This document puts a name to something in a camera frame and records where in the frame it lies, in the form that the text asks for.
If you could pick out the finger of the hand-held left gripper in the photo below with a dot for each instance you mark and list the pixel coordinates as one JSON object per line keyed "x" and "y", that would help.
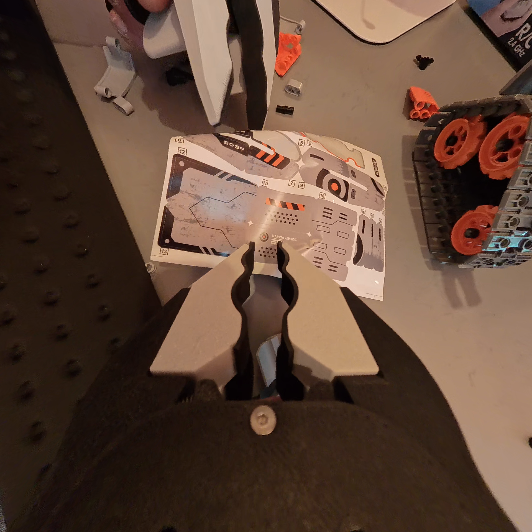
{"x": 272, "y": 41}
{"x": 203, "y": 41}

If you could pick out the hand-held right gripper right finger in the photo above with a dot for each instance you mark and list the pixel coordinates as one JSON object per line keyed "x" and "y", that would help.
{"x": 332, "y": 332}

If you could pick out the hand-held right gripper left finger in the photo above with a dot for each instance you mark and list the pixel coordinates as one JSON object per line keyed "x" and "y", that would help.
{"x": 195, "y": 332}

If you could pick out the robot sticker sheet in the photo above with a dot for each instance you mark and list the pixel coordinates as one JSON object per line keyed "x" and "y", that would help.
{"x": 232, "y": 199}

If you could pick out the grey orange tracked toy robot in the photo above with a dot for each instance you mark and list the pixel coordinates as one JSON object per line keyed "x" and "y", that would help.
{"x": 478, "y": 174}

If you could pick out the person's left hand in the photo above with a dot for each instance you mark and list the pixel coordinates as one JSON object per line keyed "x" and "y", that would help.
{"x": 133, "y": 35}

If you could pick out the orange plastic panel piece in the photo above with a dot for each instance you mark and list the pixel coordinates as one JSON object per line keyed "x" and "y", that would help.
{"x": 287, "y": 54}

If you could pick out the small grey connector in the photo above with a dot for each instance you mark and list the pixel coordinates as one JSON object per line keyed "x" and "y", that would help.
{"x": 300, "y": 27}

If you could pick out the short grey beam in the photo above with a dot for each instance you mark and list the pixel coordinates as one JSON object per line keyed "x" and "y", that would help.
{"x": 294, "y": 87}

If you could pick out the grey curved panel piece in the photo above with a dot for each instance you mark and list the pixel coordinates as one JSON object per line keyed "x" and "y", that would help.
{"x": 116, "y": 66}

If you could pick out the short black pin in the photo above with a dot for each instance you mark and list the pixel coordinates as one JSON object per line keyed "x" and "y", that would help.
{"x": 285, "y": 109}

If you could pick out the small grey beam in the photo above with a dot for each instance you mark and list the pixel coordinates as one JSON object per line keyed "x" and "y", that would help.
{"x": 122, "y": 107}

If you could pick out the white stand base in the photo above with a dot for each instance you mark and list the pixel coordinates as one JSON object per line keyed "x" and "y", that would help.
{"x": 382, "y": 20}

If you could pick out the black angled connector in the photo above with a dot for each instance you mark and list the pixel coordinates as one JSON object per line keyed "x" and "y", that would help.
{"x": 424, "y": 61}

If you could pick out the black perforated armrest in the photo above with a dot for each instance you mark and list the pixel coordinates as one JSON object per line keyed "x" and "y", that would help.
{"x": 62, "y": 249}

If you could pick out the orange triple-hole connector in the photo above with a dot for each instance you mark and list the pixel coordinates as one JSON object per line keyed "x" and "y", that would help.
{"x": 422, "y": 104}

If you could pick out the blue robot kit box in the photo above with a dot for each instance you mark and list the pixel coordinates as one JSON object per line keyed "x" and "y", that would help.
{"x": 507, "y": 29}

